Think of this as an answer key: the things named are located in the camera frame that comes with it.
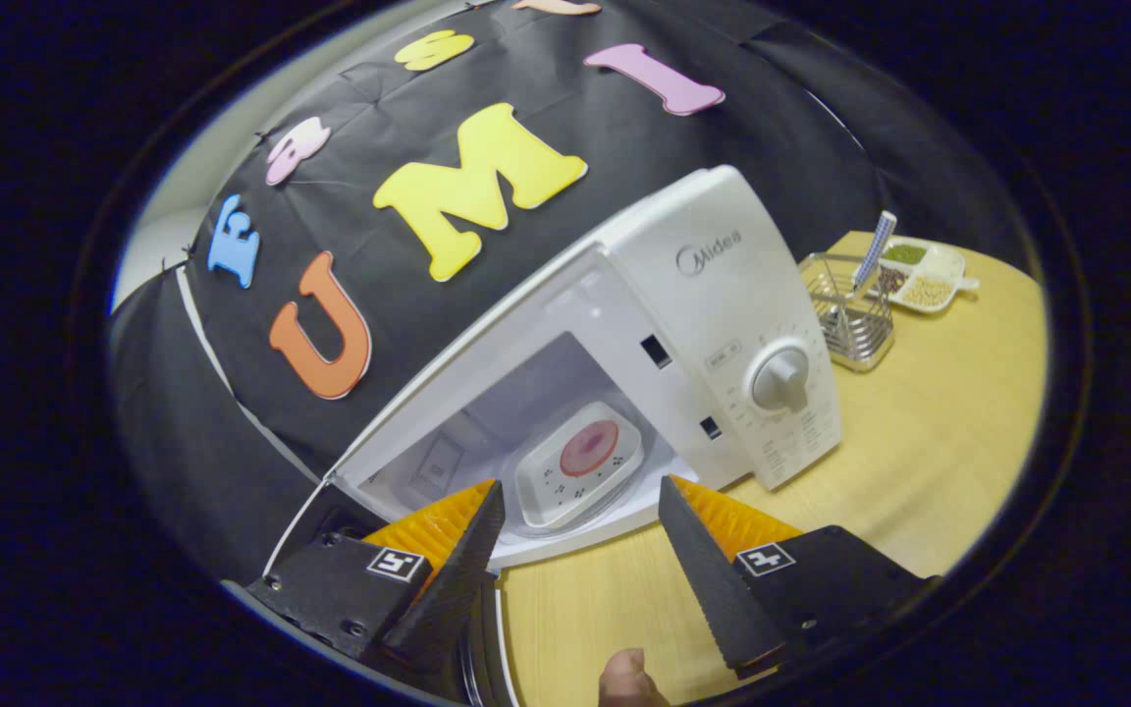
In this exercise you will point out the pink round food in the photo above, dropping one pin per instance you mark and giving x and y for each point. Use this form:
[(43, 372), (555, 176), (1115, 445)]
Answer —
[(587, 450)]

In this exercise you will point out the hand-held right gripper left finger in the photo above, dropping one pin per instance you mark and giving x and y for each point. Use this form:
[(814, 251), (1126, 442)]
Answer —
[(453, 589)]

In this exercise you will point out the white divided dish with beans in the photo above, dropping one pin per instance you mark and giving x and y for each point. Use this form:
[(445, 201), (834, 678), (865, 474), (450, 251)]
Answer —
[(929, 287)]

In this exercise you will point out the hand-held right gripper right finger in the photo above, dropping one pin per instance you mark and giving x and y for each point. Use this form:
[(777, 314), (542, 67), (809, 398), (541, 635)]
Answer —
[(708, 589)]

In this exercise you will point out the white square plate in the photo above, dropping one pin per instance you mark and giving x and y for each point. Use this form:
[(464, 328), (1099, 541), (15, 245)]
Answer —
[(551, 486)]

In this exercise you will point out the white microwave oven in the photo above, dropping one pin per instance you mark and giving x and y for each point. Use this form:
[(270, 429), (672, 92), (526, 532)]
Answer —
[(713, 295)]

